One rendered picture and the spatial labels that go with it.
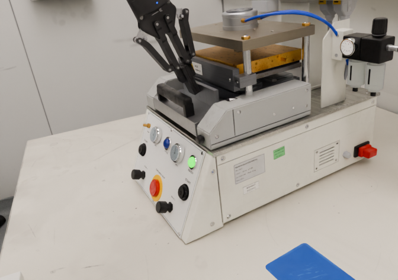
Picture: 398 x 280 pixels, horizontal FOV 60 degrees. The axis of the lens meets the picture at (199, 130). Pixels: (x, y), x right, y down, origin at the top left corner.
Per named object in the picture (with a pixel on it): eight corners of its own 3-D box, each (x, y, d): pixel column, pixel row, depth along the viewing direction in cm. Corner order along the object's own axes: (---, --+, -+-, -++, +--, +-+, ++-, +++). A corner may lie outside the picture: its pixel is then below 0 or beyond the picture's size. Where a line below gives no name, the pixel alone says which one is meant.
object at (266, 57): (246, 54, 94) (244, 17, 90) (307, 67, 76) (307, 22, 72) (190, 68, 87) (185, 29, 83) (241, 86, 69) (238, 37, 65)
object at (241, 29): (259, 47, 99) (257, -1, 94) (350, 64, 74) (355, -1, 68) (183, 66, 89) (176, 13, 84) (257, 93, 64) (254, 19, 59)
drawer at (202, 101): (251, 83, 98) (250, 55, 95) (308, 102, 80) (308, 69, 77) (155, 110, 87) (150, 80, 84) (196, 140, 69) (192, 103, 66)
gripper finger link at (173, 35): (155, 16, 70) (160, 12, 71) (180, 63, 76) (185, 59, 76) (163, 16, 67) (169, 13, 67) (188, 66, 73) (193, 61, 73)
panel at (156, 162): (132, 176, 94) (149, 110, 90) (180, 238, 69) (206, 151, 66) (125, 175, 93) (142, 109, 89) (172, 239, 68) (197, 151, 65)
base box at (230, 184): (282, 120, 117) (281, 70, 110) (384, 164, 86) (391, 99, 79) (131, 174, 96) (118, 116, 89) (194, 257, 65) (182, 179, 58)
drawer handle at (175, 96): (165, 97, 83) (163, 81, 82) (195, 115, 71) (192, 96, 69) (157, 100, 82) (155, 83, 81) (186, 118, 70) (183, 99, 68)
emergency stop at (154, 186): (153, 192, 83) (157, 176, 82) (160, 199, 80) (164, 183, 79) (147, 191, 82) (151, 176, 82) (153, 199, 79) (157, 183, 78)
